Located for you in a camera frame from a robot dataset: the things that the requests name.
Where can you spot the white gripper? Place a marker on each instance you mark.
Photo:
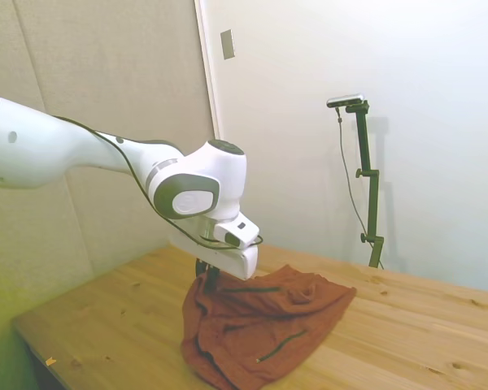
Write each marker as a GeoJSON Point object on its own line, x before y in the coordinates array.
{"type": "Point", "coordinates": [227, 262]}

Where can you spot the rust orange shorts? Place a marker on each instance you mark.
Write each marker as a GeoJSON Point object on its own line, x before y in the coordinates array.
{"type": "Point", "coordinates": [248, 325]}

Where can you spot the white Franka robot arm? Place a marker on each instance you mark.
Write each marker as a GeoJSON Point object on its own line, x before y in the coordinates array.
{"type": "Point", "coordinates": [44, 150]}

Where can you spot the small orange tape piece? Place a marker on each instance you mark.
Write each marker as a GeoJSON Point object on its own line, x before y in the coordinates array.
{"type": "Point", "coordinates": [50, 360]}

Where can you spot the black jointed camera stand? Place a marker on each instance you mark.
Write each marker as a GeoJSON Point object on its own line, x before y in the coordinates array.
{"type": "Point", "coordinates": [366, 154]}

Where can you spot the white door frame trim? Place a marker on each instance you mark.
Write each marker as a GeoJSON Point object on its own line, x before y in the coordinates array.
{"type": "Point", "coordinates": [208, 69]}

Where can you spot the grey camera on stand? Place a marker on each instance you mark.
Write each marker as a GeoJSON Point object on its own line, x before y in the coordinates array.
{"type": "Point", "coordinates": [345, 100]}

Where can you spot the grey wall switch plate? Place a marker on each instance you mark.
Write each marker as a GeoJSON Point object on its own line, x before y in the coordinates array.
{"type": "Point", "coordinates": [227, 44]}

